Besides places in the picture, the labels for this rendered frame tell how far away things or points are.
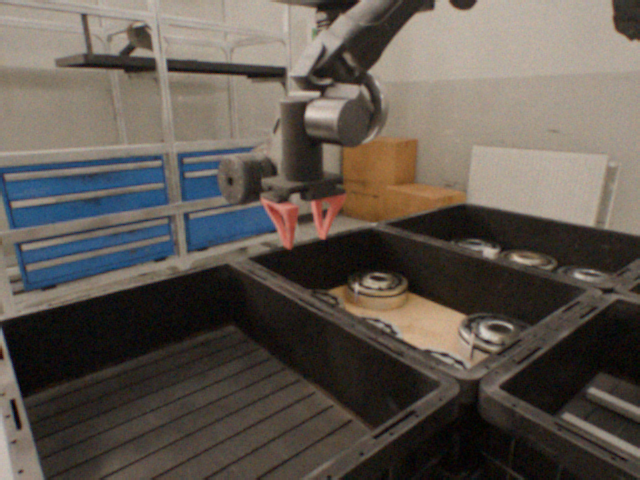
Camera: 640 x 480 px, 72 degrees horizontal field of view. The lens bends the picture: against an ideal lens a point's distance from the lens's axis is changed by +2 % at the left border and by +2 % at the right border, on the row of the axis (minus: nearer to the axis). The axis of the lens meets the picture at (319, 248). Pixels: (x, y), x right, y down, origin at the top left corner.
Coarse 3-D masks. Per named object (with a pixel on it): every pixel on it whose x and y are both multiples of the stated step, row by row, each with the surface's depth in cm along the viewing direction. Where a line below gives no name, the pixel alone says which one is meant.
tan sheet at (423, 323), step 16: (336, 288) 79; (352, 304) 73; (416, 304) 73; (432, 304) 73; (400, 320) 68; (416, 320) 68; (432, 320) 68; (448, 320) 68; (416, 336) 63; (432, 336) 63; (448, 336) 63
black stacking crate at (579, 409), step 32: (608, 320) 52; (576, 352) 47; (608, 352) 54; (512, 384) 38; (544, 384) 43; (576, 384) 50; (608, 384) 53; (576, 416) 48; (608, 416) 48; (480, 448) 38; (512, 448) 35
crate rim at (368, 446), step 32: (128, 288) 55; (288, 288) 54; (0, 320) 47; (0, 352) 44; (384, 352) 41; (0, 384) 37; (448, 384) 36; (0, 416) 33; (416, 416) 33; (448, 416) 35; (32, 448) 30; (352, 448) 30; (384, 448) 30
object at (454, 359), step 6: (426, 348) 54; (432, 348) 54; (438, 348) 54; (432, 354) 53; (438, 354) 53; (444, 354) 53; (450, 354) 53; (450, 360) 52; (456, 360) 52; (462, 360) 52; (456, 366) 50; (462, 366) 51; (468, 366) 51
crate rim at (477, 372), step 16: (304, 240) 73; (320, 240) 74; (416, 240) 74; (256, 256) 66; (464, 256) 67; (480, 256) 66; (272, 272) 60; (528, 272) 60; (544, 272) 60; (304, 288) 54; (576, 288) 56; (592, 288) 55; (320, 304) 50; (576, 304) 51; (352, 320) 47; (544, 320) 47; (560, 320) 47; (384, 336) 44; (528, 336) 44; (416, 352) 41; (496, 352) 41; (512, 352) 41; (448, 368) 38; (480, 368) 38; (464, 384) 37; (464, 400) 38
